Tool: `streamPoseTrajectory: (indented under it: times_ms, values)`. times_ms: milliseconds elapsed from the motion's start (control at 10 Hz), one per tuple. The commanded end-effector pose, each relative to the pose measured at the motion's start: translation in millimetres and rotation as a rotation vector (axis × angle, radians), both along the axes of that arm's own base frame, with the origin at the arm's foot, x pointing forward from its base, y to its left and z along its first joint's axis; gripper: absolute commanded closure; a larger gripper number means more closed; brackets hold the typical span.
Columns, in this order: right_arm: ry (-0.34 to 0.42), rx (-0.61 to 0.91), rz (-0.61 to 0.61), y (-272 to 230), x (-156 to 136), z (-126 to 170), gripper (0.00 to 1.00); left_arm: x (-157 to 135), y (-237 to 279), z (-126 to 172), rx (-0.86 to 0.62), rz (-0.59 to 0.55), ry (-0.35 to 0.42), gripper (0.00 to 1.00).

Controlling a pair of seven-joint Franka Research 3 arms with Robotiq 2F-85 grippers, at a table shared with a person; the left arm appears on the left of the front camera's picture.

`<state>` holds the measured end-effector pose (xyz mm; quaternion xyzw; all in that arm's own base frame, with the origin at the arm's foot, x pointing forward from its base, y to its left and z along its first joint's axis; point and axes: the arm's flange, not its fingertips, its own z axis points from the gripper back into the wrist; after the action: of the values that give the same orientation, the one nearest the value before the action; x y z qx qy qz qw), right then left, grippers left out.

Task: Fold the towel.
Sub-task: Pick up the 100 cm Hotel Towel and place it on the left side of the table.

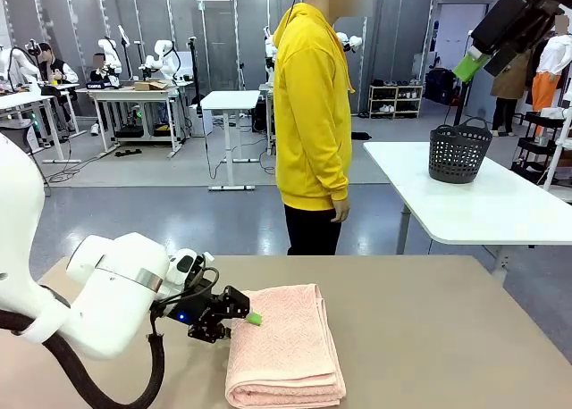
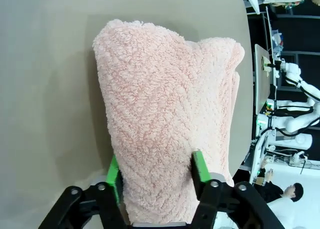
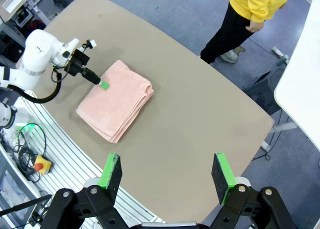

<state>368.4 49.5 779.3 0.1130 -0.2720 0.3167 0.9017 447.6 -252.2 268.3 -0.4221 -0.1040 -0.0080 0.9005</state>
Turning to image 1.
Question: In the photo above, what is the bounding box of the black computer with lit fan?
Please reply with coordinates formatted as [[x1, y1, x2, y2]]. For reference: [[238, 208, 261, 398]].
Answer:
[[251, 103, 277, 134]]

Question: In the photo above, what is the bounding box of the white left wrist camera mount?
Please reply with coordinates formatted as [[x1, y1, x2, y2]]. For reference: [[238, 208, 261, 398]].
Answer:
[[171, 246, 216, 286]]

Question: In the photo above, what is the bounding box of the white frame work desk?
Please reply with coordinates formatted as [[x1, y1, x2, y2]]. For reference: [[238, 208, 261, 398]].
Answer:
[[75, 85, 184, 159]]

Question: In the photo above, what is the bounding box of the thin black neck cable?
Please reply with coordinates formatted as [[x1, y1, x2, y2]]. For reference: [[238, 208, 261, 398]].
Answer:
[[288, 0, 310, 25]]

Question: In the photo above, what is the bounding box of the person in yellow hoodie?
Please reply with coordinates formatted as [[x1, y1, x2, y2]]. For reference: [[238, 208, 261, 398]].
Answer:
[[272, 0, 358, 256]]

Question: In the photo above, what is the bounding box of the black stand with white head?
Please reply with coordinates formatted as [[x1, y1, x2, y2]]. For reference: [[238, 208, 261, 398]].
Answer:
[[452, 69, 475, 128]]

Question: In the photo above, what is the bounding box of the white desk with cables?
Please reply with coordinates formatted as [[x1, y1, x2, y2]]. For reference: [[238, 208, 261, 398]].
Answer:
[[0, 90, 84, 164]]

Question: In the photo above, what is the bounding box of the person in brown coat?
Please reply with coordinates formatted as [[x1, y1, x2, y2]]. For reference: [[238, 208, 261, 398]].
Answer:
[[490, 46, 532, 138]]

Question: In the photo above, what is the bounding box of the mannequin with orange trousers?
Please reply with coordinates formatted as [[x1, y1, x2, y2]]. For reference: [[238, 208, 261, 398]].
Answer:
[[531, 15, 572, 137]]

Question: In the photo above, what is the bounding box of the black suitcase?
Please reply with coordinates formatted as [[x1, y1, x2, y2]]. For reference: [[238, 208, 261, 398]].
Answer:
[[424, 67, 458, 105]]

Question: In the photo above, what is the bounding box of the pink terry towel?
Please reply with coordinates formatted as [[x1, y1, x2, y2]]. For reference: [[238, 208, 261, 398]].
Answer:
[[224, 283, 348, 409]]

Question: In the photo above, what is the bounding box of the seated person in black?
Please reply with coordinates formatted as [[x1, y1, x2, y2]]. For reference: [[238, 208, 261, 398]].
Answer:
[[90, 53, 118, 83]]

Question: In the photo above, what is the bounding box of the wooden shoe rack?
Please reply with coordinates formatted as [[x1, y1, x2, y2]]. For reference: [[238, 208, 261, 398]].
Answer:
[[368, 83, 425, 120]]

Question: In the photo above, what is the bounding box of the person in black white jacket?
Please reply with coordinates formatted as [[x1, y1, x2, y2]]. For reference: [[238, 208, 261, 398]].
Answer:
[[37, 42, 80, 88]]

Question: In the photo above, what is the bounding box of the black rolling cart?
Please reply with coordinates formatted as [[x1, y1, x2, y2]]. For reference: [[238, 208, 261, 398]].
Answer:
[[511, 109, 572, 183]]

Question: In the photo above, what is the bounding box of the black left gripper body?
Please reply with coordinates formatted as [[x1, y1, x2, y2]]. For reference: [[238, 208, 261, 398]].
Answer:
[[158, 286, 251, 329]]

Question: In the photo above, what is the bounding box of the white height-adjustable desk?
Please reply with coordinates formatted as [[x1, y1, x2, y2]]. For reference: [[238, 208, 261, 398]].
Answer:
[[199, 90, 261, 192]]

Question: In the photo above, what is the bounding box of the right forearm yellow sleeve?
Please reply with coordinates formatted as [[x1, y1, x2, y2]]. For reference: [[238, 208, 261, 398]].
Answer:
[[328, 127, 351, 204]]

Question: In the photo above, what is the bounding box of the white side table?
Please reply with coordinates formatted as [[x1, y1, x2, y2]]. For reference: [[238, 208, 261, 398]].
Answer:
[[362, 140, 572, 286]]

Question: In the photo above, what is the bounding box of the thin black left gripper cable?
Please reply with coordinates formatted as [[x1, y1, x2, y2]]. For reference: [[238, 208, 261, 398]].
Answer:
[[154, 265, 223, 314]]

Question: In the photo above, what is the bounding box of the black camera stand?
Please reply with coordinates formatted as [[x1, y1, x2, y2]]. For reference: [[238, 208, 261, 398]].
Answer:
[[186, 36, 203, 106]]

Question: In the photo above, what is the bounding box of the person's right hand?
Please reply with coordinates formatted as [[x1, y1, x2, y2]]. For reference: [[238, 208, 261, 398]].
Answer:
[[330, 197, 351, 224]]

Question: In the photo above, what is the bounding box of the dark perforated laundry basket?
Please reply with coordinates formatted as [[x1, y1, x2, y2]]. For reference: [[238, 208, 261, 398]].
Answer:
[[428, 117, 493, 185]]

